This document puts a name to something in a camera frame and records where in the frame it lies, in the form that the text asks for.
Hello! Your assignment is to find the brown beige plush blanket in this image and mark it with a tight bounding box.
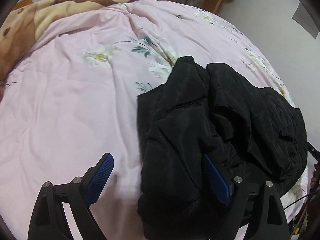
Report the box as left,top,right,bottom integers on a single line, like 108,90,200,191
1,0,138,82

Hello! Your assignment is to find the black puffer jacket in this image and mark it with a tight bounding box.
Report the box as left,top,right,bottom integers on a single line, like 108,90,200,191
137,56,308,239

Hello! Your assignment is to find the grey wall panel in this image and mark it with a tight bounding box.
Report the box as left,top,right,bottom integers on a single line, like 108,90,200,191
292,3,319,39

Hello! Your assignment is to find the person's right hand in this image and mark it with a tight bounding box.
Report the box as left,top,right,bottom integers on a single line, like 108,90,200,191
310,171,317,188

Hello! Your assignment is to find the wooden bed headboard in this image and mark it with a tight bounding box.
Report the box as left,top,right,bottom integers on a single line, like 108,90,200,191
12,0,33,11

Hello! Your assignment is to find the pink floral bed quilt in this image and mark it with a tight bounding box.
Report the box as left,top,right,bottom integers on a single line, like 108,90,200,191
0,0,309,240

